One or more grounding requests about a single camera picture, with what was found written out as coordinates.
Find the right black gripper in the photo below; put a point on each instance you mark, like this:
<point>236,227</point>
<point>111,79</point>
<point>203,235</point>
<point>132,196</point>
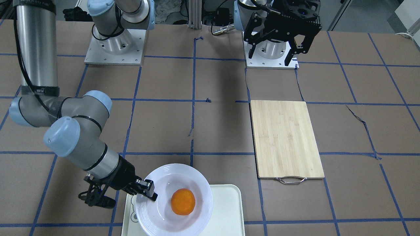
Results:
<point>125,176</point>

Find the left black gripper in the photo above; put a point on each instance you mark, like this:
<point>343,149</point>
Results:
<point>256,29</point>

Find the white round plate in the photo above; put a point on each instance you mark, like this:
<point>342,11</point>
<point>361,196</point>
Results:
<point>157,218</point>

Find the orange fruit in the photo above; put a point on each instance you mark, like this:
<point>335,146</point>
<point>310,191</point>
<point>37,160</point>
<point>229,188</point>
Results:
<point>183,202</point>

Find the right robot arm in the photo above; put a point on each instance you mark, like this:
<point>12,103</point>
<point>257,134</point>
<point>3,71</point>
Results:
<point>74,124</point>

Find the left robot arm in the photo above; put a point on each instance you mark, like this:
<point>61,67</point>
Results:
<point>243,11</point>

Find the cream bear tray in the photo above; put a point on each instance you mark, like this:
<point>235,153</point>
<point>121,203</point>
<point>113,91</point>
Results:
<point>226,219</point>

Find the bamboo cutting board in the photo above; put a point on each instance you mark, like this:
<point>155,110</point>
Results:
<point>284,141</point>

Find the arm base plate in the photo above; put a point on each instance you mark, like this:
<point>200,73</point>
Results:
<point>269,55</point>
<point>124,49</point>

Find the aluminium frame post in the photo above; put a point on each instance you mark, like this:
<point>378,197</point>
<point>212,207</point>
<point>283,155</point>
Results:
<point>195,14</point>

